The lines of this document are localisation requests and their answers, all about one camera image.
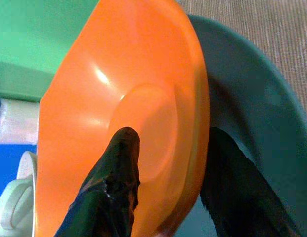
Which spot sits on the white plastic container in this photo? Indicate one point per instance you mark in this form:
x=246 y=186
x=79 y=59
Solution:
x=18 y=121

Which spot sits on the orange plastic bowl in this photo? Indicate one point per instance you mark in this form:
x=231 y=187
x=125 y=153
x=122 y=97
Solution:
x=113 y=81

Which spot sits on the white mug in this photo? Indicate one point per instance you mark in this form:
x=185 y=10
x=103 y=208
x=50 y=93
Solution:
x=17 y=197

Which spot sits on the blue plastic plate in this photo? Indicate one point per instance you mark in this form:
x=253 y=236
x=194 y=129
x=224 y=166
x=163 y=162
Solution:
x=7 y=165

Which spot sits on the dark green plastic plate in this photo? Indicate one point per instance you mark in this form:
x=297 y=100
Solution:
x=254 y=98

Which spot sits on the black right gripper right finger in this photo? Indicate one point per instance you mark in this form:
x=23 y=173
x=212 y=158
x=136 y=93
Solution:
x=237 y=192

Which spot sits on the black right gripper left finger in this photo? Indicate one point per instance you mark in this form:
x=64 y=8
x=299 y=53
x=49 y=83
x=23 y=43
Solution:
x=111 y=187

